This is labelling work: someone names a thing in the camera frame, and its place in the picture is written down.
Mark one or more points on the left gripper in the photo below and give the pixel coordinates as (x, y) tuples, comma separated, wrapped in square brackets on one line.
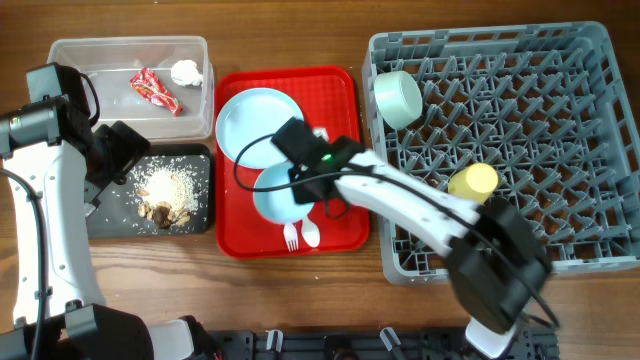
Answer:
[(129, 147)]

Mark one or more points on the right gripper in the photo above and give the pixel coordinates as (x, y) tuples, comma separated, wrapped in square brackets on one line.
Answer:
[(299, 192)]

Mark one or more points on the small light blue bowl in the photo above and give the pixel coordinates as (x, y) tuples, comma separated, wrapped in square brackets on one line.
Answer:
[(278, 207)]

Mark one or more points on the white plastic spoon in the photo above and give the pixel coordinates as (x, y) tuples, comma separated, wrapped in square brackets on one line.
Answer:
[(310, 233)]

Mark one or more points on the white plastic fork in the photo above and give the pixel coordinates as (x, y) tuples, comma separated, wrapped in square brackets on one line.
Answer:
[(291, 237)]

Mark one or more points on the rice and peanut scraps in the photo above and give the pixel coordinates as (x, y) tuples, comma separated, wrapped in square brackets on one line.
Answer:
[(170, 194)]

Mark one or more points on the red snack wrapper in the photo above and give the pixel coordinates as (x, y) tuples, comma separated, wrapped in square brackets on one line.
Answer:
[(147, 84)]

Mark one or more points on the light blue plate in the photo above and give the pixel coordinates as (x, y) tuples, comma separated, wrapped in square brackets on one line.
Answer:
[(251, 114)]

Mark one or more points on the white napkin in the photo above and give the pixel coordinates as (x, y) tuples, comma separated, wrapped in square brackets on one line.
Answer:
[(185, 73)]

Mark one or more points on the mint green bowl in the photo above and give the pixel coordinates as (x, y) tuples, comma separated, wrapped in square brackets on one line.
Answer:
[(398, 98)]

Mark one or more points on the yellow plastic cup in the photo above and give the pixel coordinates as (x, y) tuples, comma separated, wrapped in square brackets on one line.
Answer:
[(476, 182)]

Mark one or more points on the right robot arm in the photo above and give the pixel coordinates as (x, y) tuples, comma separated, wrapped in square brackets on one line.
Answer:
[(495, 264)]

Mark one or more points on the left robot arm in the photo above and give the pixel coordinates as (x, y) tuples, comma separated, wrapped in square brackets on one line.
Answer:
[(60, 311)]

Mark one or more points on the grey dishwasher rack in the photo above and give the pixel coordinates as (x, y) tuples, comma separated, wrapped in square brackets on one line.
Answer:
[(545, 106)]

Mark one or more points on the black plastic tray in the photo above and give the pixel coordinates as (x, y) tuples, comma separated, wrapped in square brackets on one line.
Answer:
[(114, 216)]

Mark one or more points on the clear plastic bin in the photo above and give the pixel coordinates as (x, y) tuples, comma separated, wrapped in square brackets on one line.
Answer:
[(111, 62)]

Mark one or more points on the red serving tray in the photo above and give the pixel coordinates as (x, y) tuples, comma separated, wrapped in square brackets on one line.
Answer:
[(327, 99)]

